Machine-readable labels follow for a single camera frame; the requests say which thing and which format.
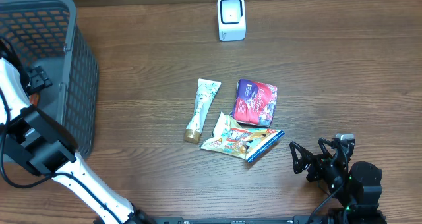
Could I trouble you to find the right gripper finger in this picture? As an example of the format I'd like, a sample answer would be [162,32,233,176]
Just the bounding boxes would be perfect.
[318,138,333,158]
[289,141,314,174]

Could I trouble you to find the pink purple pad pack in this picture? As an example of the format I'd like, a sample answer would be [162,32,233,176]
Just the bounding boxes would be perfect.
[230,78,278,128]

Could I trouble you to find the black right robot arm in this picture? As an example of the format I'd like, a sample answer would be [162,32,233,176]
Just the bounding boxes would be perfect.
[289,134,386,224]

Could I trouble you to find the small orange white box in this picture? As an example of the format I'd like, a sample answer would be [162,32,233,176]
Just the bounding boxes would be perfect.
[30,93,40,106]

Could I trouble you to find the white gold-capped tube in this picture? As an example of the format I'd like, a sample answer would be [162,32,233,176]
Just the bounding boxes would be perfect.
[184,78,221,144]

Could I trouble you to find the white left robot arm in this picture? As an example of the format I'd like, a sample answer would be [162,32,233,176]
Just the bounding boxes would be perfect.
[1,38,154,223]

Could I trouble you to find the white barcode scanner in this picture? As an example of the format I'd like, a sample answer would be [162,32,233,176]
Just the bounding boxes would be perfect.
[217,0,247,42]

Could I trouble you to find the beige snack packet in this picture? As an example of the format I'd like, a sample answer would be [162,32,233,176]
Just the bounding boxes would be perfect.
[200,112,285,163]

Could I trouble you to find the grey plastic shopping basket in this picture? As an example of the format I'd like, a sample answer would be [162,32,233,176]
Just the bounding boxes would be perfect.
[1,0,100,158]

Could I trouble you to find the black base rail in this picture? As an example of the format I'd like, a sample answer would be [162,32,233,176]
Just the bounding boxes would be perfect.
[151,215,388,224]

